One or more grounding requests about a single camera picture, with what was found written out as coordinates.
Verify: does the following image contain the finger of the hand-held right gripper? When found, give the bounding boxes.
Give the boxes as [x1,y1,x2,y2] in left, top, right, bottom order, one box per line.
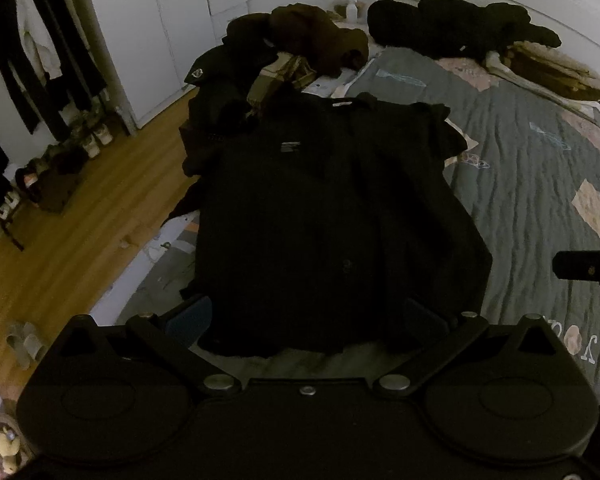
[551,249,600,303]

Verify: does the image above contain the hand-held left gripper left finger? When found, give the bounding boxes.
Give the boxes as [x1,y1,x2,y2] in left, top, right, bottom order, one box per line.
[55,295,242,402]

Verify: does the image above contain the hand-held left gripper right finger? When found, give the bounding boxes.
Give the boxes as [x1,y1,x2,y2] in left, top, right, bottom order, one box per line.
[374,297,570,402]

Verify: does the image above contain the black button shirt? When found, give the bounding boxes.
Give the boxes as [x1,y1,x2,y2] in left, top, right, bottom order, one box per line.
[167,92,493,358]

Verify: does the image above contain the stack of folded brown clothes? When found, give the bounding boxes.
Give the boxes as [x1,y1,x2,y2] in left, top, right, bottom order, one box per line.
[482,40,600,131]

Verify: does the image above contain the dark clothes pile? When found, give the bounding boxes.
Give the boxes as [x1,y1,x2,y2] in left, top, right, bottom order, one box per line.
[180,12,291,181]

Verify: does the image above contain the row of hanging clothes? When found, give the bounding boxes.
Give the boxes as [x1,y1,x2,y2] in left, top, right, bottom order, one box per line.
[0,0,108,216]

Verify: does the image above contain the grey patterned bedspread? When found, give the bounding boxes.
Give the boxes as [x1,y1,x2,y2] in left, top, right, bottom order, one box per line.
[115,42,600,401]

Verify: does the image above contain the pile of shoes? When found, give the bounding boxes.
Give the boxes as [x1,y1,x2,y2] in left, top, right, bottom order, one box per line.
[0,110,116,226]

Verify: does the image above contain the yellow plush toy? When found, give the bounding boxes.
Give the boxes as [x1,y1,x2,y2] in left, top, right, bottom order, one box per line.
[0,420,23,476]

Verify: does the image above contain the plaid scarf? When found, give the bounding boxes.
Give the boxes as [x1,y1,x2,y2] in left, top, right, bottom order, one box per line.
[245,52,318,111]

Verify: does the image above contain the white wardrobe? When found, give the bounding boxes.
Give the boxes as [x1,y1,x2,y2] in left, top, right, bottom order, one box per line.
[82,0,216,131]

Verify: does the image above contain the white drawer cabinet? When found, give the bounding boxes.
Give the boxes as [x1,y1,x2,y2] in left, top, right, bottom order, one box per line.
[202,0,251,46]

